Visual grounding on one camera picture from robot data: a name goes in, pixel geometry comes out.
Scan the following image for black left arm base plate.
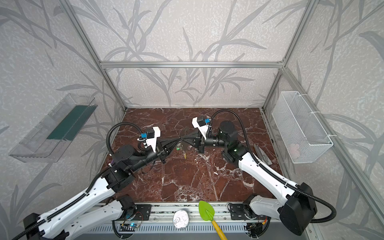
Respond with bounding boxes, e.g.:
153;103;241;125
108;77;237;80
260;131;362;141
120;204;152;222

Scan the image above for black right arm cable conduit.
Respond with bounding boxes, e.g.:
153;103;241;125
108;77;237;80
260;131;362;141
208;108;337;224

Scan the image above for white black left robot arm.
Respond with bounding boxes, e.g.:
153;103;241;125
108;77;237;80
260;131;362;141
15;139;181;240

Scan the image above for pink object in basket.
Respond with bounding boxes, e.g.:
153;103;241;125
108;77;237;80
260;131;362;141
289;144;301;160

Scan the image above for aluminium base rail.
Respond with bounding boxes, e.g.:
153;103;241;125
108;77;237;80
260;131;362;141
56;201;271;240

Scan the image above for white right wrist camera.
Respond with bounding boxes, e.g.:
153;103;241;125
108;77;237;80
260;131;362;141
192;116;211;140

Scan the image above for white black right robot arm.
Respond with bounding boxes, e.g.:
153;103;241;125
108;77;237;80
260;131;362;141
192;116;317;236

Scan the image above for clear plastic wall tray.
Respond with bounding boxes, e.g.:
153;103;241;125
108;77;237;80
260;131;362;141
9;94;98;163

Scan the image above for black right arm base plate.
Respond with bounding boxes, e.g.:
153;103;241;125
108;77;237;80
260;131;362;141
227;203;253;220

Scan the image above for green toy shovel yellow handle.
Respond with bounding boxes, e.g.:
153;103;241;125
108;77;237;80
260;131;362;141
199;201;227;240

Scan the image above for grey metal tongs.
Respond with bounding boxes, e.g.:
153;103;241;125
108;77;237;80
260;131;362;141
254;144;273;166

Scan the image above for round silver tin lid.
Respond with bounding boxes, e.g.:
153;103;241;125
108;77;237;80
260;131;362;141
173;210;190;229

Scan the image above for white wire mesh basket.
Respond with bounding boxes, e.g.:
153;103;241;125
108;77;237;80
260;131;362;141
272;91;334;164

